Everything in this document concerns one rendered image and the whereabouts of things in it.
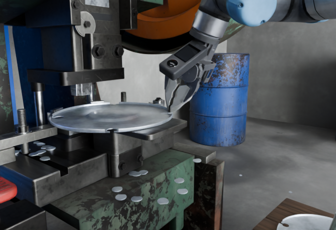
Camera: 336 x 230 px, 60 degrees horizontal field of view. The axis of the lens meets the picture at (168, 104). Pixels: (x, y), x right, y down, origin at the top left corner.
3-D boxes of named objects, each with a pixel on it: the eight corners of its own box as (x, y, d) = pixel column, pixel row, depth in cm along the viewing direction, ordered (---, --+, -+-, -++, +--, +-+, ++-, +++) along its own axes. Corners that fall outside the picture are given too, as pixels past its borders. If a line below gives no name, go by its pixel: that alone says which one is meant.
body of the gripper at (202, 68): (207, 85, 74) (228, 40, 69) (190, 89, 67) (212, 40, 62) (184, 71, 77) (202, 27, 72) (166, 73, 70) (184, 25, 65)
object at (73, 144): (128, 132, 83) (127, 122, 83) (67, 152, 68) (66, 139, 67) (91, 123, 93) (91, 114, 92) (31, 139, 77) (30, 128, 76)
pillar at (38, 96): (47, 128, 77) (43, 75, 74) (39, 130, 75) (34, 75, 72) (42, 126, 78) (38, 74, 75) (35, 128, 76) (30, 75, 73)
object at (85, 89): (93, 93, 78) (93, 80, 77) (78, 96, 74) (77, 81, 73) (86, 92, 80) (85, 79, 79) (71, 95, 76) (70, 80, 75)
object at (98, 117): (184, 129, 59) (184, 126, 59) (33, 136, 55) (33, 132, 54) (163, 103, 87) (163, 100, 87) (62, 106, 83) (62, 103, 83)
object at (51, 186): (174, 145, 90) (174, 127, 89) (35, 210, 54) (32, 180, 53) (108, 129, 107) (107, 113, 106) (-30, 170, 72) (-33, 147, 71)
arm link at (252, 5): (302, -17, 49) (269, -25, 58) (241, -20, 47) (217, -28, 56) (289, 30, 53) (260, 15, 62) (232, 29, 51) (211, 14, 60)
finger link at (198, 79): (191, 104, 71) (205, 72, 67) (188, 105, 69) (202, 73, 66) (176, 95, 73) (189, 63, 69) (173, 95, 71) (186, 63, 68)
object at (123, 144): (188, 174, 69) (189, 118, 66) (150, 198, 58) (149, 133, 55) (115, 151, 83) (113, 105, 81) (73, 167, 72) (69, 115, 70)
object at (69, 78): (127, 87, 81) (126, 67, 80) (63, 97, 65) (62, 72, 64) (89, 83, 90) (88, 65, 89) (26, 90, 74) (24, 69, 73)
